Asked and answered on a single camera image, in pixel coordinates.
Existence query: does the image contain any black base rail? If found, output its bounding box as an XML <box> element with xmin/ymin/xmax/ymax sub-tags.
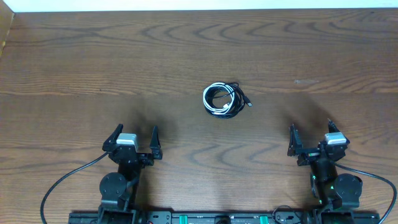
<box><xmin>68</xmin><ymin>211</ymin><xmax>379</xmax><ymax>224</ymax></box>

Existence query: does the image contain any clear tape strip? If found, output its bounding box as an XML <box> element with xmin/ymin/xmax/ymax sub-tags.
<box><xmin>294</xmin><ymin>79</ymin><xmax>319</xmax><ymax>85</ymax></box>

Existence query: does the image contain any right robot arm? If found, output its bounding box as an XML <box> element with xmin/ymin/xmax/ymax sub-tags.
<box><xmin>287</xmin><ymin>120</ymin><xmax>363</xmax><ymax>223</ymax></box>

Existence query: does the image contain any coiled black USB cable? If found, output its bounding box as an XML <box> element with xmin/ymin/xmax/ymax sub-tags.
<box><xmin>203</xmin><ymin>82</ymin><xmax>246</xmax><ymax>119</ymax></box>

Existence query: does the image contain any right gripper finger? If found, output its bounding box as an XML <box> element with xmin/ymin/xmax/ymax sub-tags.
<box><xmin>287</xmin><ymin>124</ymin><xmax>303</xmax><ymax>157</ymax></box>
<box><xmin>328</xmin><ymin>119</ymin><xmax>340</xmax><ymax>133</ymax></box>

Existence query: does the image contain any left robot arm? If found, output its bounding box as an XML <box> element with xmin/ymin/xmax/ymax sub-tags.
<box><xmin>96</xmin><ymin>124</ymin><xmax>163</xmax><ymax>224</ymax></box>

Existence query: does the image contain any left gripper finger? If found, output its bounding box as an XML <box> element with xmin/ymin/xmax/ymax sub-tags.
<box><xmin>102</xmin><ymin>124</ymin><xmax>123</xmax><ymax>152</ymax></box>
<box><xmin>149</xmin><ymin>126</ymin><xmax>163</xmax><ymax>160</ymax></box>

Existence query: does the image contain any white USB cable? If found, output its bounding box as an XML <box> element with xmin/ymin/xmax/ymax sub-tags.
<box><xmin>203</xmin><ymin>82</ymin><xmax>236</xmax><ymax>116</ymax></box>

